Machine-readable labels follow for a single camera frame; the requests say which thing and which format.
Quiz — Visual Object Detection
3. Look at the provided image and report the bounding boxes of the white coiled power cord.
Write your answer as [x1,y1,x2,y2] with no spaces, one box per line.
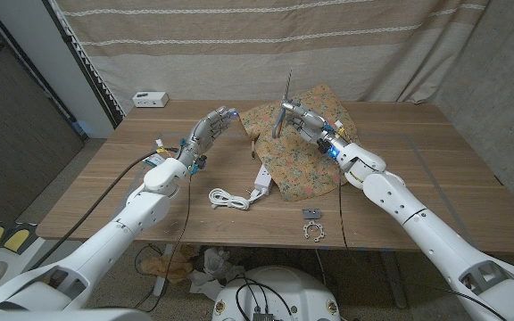
[207,186,258,211]

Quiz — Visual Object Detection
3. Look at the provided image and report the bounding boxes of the grey yellow scissors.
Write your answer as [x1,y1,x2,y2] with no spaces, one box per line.
[271,68,294,139]

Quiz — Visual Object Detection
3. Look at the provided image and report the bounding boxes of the white outlet box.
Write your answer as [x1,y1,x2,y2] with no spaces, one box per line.
[132,91,170,109]

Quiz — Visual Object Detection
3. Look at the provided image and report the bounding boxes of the grey fabric curtain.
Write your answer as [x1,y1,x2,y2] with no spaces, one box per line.
[399,0,514,215]

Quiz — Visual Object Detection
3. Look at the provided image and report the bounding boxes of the beige striped curtain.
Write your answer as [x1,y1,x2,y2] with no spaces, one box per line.
[54,0,493,115]

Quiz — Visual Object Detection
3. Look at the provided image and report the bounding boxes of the floral patterned cloth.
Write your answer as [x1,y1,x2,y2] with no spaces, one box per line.
[236,82,360,202]

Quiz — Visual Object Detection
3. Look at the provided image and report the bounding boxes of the metal ring bracket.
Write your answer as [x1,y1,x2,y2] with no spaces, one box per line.
[303,220,326,243]

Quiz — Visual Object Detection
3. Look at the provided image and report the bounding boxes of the white floor platform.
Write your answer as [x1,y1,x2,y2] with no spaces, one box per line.
[0,220,88,304]

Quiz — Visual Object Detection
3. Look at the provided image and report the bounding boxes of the crumpled white paper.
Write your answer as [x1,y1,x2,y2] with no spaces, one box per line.
[188,247,247,302]

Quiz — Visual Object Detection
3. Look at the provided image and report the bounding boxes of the dark grey door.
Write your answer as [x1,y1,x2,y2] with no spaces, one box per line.
[0,0,87,224]

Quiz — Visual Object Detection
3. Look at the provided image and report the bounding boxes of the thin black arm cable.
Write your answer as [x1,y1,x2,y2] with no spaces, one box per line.
[91,171,194,313]
[336,167,508,321]

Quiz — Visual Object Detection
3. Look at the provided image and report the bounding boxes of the white power strip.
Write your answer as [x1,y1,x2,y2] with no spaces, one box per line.
[253,163,274,197]

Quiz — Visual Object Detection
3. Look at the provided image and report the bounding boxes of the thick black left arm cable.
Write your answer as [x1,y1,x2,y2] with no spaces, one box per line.
[29,149,180,271]

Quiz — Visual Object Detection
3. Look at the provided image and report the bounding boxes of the black frame with zigzag trim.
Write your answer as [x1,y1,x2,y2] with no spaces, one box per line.
[42,0,127,128]

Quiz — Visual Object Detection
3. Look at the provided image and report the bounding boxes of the crumpled brown paper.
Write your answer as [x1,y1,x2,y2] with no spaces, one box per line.
[139,243,200,284]

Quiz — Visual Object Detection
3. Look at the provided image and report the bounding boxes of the black looped torso cable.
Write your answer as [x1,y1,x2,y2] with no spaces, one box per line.
[235,274,294,321]

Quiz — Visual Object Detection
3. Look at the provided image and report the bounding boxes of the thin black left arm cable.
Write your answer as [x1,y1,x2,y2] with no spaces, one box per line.
[91,171,194,313]

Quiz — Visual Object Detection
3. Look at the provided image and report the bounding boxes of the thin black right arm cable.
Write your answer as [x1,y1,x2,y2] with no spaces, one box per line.
[336,167,508,321]

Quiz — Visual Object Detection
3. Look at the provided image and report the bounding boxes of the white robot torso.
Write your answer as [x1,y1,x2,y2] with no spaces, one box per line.
[211,266,342,321]

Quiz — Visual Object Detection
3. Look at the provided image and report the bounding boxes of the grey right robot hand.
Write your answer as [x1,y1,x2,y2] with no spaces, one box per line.
[280,99,350,155]

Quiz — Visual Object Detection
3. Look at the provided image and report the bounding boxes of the white table leg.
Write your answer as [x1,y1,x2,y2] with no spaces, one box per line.
[153,243,173,299]

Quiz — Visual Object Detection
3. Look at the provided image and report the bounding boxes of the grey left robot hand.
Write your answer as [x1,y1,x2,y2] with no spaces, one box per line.
[177,105,239,169]

